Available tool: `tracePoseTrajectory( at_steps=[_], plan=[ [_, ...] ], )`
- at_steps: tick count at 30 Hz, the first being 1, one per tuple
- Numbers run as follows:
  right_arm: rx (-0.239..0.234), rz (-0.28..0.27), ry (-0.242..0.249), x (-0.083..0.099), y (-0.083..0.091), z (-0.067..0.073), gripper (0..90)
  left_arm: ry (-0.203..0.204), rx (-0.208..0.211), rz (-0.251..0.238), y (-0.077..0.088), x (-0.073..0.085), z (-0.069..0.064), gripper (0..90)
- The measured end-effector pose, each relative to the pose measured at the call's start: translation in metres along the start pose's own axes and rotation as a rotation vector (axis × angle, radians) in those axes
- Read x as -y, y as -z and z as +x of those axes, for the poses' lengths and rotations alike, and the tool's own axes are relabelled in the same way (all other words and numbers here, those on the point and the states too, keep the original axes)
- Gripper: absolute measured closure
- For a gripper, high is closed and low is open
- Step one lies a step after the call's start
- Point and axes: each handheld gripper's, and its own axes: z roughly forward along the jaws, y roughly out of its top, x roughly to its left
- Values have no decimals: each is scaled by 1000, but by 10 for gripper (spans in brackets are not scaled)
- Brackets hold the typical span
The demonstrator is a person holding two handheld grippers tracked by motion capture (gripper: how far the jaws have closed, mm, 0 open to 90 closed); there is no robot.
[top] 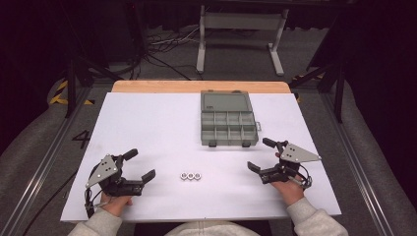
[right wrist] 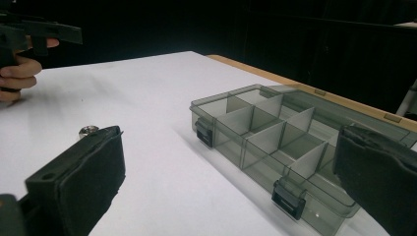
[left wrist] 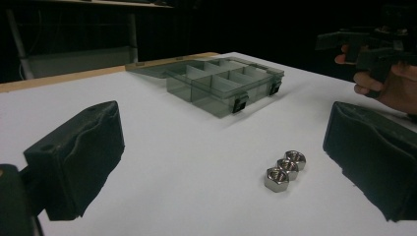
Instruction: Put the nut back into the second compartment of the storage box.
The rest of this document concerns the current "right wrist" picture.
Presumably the small metal nut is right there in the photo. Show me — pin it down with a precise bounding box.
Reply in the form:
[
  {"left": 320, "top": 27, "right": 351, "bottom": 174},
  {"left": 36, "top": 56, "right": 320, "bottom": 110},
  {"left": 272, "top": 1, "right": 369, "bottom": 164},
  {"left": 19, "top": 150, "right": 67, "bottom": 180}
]
[{"left": 78, "top": 125, "right": 100, "bottom": 140}]

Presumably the white metal stand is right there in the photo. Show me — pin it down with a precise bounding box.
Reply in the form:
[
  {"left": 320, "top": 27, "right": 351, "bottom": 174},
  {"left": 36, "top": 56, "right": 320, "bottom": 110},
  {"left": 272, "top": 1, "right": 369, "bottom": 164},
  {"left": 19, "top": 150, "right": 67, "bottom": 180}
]
[{"left": 395, "top": 78, "right": 417, "bottom": 118}]

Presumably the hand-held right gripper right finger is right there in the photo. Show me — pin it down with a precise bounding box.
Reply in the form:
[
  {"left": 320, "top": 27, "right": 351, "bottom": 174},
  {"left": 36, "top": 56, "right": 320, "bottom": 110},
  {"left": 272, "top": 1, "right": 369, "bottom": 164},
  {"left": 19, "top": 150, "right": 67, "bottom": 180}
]
[{"left": 331, "top": 124, "right": 417, "bottom": 236}]

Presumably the transparent grey compartment box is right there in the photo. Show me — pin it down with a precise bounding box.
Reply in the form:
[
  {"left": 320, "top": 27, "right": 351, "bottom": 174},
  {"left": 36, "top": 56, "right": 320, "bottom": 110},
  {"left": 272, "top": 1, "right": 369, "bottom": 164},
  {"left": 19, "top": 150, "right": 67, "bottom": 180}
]
[{"left": 189, "top": 83, "right": 417, "bottom": 236}]

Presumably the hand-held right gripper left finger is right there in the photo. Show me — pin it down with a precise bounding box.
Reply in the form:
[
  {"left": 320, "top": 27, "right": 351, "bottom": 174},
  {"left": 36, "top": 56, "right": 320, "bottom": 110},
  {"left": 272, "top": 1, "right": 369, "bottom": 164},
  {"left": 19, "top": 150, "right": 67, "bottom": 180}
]
[{"left": 25, "top": 125, "right": 127, "bottom": 236}]

